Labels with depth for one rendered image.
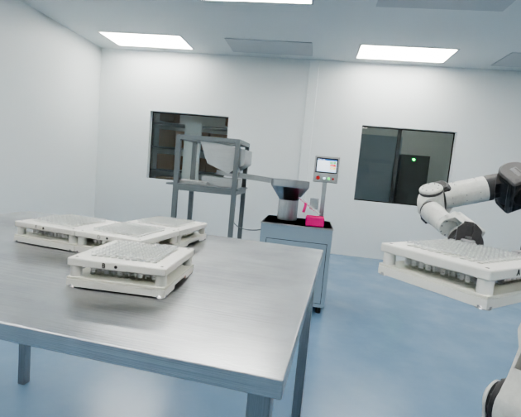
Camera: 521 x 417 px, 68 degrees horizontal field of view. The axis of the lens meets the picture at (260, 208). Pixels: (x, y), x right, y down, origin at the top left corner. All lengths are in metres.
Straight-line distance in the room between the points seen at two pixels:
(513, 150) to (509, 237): 1.26
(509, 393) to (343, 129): 5.08
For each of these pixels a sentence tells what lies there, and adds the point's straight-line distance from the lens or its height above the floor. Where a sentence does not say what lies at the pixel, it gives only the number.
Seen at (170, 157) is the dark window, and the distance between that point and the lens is 6.60.
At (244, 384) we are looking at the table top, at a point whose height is 0.88.
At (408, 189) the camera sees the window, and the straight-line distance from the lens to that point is 6.33.
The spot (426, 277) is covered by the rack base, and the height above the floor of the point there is 1.04.
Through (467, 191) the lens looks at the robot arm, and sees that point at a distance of 1.53.
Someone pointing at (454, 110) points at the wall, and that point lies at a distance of 6.44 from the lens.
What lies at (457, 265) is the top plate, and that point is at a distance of 0.81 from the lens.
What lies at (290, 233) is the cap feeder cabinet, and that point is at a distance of 3.38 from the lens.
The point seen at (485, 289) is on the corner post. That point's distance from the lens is 0.80.
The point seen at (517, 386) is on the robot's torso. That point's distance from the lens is 1.43.
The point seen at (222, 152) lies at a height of 1.35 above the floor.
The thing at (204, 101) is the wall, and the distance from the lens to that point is 6.40.
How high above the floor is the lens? 1.22
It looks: 6 degrees down
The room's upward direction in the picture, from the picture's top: 5 degrees clockwise
